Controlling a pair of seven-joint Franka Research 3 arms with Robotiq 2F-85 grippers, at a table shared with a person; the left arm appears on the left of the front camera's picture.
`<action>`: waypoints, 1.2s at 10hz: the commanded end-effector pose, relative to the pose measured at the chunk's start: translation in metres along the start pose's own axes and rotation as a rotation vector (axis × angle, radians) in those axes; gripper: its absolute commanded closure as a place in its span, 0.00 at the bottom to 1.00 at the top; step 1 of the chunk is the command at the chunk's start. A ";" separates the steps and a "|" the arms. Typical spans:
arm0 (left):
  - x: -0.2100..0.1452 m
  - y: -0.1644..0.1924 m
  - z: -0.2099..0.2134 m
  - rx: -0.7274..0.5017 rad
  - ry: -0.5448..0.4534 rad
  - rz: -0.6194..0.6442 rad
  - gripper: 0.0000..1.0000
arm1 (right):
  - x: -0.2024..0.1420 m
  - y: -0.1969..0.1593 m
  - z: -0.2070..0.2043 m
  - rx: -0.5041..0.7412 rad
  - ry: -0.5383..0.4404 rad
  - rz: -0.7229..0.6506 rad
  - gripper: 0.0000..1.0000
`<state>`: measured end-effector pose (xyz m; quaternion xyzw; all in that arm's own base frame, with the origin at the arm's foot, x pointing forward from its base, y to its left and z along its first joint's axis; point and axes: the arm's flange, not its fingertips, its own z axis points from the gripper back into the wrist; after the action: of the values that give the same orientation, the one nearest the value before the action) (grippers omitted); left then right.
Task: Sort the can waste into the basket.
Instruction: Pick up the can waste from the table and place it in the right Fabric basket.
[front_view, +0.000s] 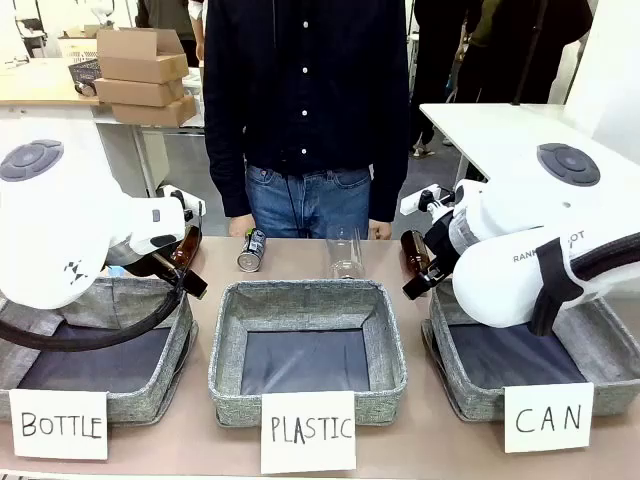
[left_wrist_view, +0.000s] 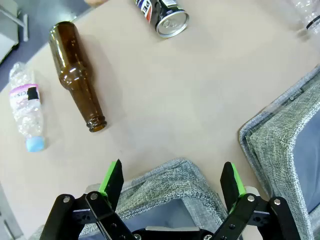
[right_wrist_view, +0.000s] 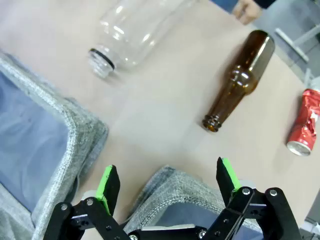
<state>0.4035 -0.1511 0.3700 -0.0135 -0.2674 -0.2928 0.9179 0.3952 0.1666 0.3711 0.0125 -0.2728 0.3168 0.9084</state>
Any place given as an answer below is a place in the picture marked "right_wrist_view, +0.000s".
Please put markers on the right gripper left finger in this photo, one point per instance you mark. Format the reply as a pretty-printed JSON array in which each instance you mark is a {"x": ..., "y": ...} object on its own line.
[{"x": 110, "y": 197}]

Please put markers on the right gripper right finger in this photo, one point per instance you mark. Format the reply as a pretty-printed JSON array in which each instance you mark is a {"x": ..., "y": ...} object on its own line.
[{"x": 226, "y": 180}]

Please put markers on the crushed red can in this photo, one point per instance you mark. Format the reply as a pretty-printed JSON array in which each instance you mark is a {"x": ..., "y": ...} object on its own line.
[{"x": 303, "y": 125}]

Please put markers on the brown glass bottle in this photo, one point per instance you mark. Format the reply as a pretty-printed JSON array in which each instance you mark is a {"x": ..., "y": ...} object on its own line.
[{"x": 246, "y": 77}]

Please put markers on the clear plastic bottle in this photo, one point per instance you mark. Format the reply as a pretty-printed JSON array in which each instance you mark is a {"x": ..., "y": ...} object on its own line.
[{"x": 140, "y": 32}]

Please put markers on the person's left forearm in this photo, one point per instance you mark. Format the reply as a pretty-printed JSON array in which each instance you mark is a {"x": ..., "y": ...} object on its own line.
[{"x": 262, "y": 3}]

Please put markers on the grey basket labelled can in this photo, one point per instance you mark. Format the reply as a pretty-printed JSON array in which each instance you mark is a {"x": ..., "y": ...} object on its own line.
[{"x": 175, "y": 192}]

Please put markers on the grey basket labelled plastic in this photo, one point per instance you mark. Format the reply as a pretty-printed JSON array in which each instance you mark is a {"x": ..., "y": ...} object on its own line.
[{"x": 75, "y": 130}]

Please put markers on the person's left hand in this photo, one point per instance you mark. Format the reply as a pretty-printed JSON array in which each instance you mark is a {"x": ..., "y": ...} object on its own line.
[{"x": 247, "y": 11}]

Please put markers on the person in navy shirt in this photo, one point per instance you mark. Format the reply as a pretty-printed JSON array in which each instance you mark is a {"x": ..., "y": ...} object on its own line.
[{"x": 222, "y": 2}]

